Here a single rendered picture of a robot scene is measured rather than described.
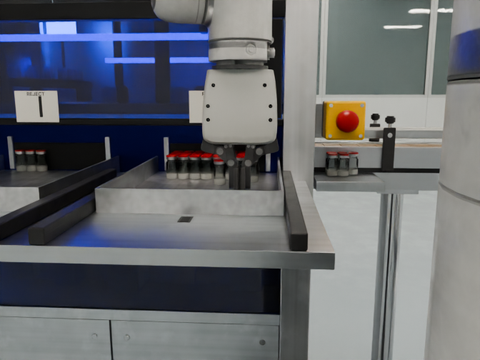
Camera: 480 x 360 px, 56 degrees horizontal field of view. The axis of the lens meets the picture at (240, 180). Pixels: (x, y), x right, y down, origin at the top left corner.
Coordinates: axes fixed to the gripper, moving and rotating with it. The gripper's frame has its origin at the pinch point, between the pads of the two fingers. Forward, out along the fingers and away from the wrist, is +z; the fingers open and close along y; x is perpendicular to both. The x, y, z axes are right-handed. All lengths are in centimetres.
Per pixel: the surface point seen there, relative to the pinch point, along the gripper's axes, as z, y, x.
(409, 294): 93, -80, -167
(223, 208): 3.5, 2.1, 2.5
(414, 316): 93, -75, -143
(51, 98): -11.1, 37.7, -23.6
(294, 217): 2.4, -7.1, 10.4
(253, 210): 3.7, -2.0, 2.5
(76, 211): 2.8, 20.2, 7.9
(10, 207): 3.9, 32.3, 2.4
